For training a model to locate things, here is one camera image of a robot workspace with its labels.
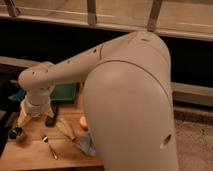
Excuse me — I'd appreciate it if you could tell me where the wooden table board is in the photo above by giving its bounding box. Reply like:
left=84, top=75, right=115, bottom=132
left=0, top=79, right=104, bottom=171

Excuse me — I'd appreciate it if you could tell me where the green plastic tray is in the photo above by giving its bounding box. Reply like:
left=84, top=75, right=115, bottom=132
left=51, top=83, right=77, bottom=104

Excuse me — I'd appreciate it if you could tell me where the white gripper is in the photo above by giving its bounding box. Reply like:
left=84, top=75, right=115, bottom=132
left=17, top=88, right=54, bottom=127

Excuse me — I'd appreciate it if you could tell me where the black remote control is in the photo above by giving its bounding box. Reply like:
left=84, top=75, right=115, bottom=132
left=45, top=106, right=58, bottom=127

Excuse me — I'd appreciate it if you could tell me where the small metal cup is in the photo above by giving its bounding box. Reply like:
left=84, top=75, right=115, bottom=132
left=8, top=127, right=26, bottom=142

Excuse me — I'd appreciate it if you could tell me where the blue object at left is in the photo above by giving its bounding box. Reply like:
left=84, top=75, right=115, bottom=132
left=9, top=89, right=25, bottom=102

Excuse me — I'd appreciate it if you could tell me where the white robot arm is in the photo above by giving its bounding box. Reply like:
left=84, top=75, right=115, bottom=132
left=18, top=31, right=179, bottom=171

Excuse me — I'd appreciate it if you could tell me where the blue cloth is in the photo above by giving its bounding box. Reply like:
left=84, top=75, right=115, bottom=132
left=77, top=132, right=96, bottom=156

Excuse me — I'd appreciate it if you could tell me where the silver metal fork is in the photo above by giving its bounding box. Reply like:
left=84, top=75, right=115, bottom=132
left=41, top=134, right=59, bottom=160

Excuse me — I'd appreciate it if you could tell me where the yellow apple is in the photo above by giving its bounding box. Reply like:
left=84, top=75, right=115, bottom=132
left=79, top=116, right=88, bottom=131

